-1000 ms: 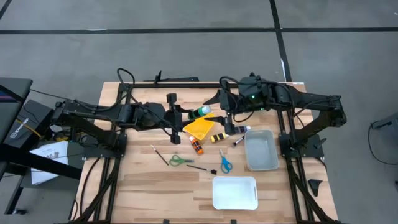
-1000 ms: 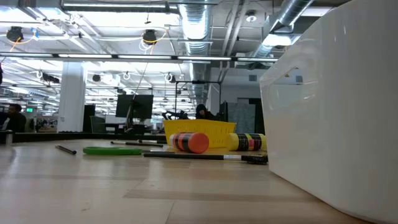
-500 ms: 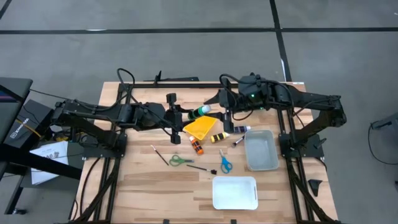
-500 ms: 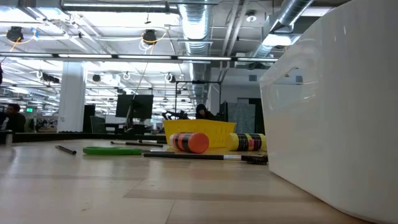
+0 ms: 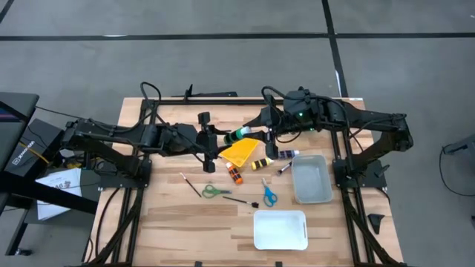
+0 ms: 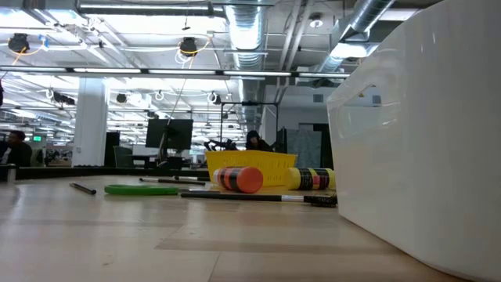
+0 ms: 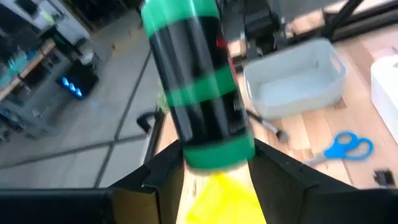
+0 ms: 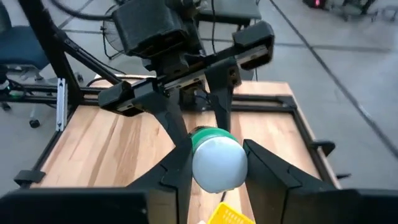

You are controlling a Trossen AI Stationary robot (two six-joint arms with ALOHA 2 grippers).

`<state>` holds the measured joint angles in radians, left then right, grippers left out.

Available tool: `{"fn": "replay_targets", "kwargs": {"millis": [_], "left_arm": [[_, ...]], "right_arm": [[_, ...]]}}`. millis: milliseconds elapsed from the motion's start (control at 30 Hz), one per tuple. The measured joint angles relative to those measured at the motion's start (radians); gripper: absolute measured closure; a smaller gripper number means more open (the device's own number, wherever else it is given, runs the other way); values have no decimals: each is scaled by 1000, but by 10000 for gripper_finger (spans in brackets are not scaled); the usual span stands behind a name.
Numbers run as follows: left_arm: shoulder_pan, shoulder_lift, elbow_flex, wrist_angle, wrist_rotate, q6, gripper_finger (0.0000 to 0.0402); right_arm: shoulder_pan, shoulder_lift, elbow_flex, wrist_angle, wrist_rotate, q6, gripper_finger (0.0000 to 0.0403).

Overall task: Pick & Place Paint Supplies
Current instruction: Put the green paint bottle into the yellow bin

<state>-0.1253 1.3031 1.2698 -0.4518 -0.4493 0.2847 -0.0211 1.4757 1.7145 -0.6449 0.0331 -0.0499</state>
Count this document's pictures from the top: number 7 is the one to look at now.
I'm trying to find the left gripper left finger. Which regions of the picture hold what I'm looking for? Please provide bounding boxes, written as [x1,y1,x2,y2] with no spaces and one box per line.
[0,139,187,224]

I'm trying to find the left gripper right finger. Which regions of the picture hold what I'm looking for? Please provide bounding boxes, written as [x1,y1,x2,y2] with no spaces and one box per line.
[248,138,398,224]

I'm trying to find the long black paintbrush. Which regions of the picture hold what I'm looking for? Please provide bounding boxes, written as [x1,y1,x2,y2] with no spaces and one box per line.
[374,169,397,189]

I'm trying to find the yellow plastic basket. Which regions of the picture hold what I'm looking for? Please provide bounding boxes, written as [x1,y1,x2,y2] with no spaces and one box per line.
[185,172,267,224]

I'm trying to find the black paintbrush silver ferrule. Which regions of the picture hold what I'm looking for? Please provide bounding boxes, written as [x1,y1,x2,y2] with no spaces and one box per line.
[247,110,289,144]

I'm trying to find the gray plastic bin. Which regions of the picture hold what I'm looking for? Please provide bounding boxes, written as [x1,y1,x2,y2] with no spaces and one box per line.
[243,37,348,121]

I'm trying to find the black glowing computer tower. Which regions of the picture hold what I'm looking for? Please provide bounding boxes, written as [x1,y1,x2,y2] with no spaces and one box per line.
[55,60,100,101]

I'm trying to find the artificial green plant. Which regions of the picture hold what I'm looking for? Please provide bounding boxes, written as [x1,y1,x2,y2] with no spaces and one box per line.
[157,91,171,115]

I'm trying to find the white plastic bin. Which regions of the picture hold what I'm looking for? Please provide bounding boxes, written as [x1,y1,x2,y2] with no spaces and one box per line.
[369,54,398,144]

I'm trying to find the wooden topped desk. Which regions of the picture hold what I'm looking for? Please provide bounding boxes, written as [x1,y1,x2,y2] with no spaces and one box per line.
[0,39,57,102]

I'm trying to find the blue handled scissors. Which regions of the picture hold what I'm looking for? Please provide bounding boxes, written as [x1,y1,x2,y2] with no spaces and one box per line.
[304,130,374,166]

